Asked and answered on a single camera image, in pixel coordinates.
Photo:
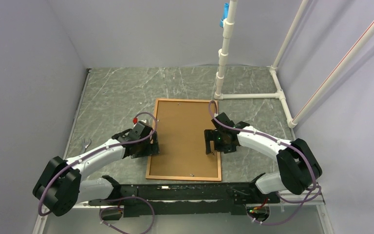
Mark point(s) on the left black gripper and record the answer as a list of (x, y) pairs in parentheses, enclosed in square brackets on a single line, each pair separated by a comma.
[(152, 148)]

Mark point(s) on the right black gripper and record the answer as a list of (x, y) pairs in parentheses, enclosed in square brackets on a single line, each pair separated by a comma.
[(211, 134)]

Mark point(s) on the wooden picture frame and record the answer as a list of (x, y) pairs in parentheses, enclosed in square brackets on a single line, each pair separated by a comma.
[(183, 178)]

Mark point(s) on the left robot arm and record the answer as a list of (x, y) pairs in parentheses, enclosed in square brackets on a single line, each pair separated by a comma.
[(63, 183)]

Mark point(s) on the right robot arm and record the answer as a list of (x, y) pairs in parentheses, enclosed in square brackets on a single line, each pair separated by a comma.
[(298, 167)]

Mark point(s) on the silver wrench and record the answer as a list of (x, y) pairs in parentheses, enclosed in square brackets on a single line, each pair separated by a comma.
[(84, 145)]

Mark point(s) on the blue clip on pipe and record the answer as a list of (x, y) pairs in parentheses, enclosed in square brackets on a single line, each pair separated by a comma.
[(224, 15)]

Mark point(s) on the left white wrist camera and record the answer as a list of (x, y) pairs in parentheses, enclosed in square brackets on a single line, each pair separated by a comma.
[(141, 121)]

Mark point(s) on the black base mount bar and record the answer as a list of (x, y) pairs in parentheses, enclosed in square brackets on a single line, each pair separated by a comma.
[(187, 198)]

